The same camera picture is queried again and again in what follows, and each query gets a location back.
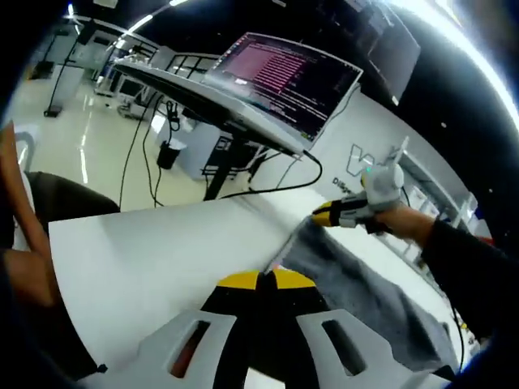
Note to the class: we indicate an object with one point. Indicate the grey towel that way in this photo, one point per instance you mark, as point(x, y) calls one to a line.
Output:
point(365, 283)

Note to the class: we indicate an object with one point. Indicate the person's right hand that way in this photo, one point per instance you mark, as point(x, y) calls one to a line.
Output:
point(405, 225)

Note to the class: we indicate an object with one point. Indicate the grey metal shelf rack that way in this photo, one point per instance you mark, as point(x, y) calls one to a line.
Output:
point(442, 202)

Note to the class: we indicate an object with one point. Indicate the dark overhead monitor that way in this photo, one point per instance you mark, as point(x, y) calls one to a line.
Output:
point(385, 52)

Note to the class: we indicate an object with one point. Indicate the black waste bin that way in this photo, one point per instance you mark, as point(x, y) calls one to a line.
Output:
point(168, 156)

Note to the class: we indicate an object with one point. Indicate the black chair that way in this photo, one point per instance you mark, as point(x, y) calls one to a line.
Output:
point(73, 194)

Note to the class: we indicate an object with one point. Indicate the black tripod stand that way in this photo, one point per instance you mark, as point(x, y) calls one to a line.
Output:
point(52, 111)

